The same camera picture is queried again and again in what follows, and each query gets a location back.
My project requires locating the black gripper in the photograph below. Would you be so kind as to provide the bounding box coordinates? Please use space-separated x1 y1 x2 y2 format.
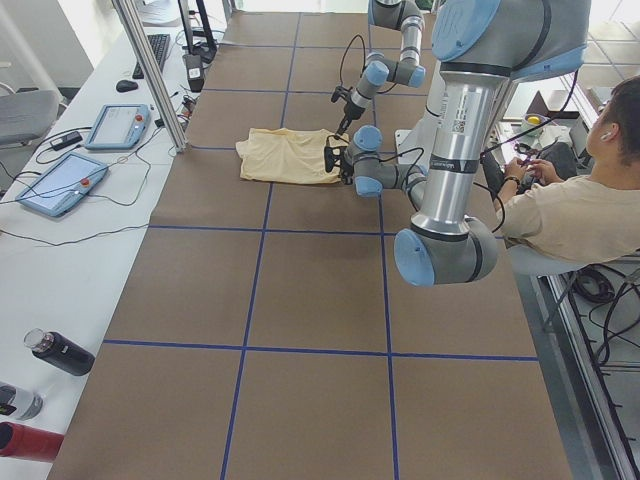
323 134 354 184
331 85 368 136

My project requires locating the cream long-sleeve graphic shirt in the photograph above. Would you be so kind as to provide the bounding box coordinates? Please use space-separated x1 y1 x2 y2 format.
235 128 348 185

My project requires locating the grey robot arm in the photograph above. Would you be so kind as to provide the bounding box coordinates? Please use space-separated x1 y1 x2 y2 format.
331 1 426 136
324 1 591 286

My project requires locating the black keyboard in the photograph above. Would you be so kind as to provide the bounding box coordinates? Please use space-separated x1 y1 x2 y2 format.
132 33 172 80

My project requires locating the far blue teach pendant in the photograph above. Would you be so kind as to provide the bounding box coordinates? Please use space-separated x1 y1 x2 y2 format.
84 104 150 151

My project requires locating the blue teach pendant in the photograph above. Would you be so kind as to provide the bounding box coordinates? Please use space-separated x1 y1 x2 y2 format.
84 104 150 151
15 152 109 218

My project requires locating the black computer mouse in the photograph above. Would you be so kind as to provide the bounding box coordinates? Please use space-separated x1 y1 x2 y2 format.
115 79 139 93

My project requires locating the seated person beige shirt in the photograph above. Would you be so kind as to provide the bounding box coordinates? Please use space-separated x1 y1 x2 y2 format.
482 77 639 265

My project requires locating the near blue teach pendant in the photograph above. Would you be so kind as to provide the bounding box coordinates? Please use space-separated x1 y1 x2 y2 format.
15 152 109 218

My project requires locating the black steel-capped bottle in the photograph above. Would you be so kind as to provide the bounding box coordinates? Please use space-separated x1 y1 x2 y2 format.
23 328 95 376

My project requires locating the red bottle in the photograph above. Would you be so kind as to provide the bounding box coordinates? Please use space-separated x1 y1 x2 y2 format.
1 422 65 463

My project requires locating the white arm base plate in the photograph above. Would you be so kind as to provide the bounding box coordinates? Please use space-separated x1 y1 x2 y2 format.
394 129 424 164

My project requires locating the aluminium camera post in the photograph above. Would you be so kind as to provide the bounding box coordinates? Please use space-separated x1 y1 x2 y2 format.
112 0 187 153

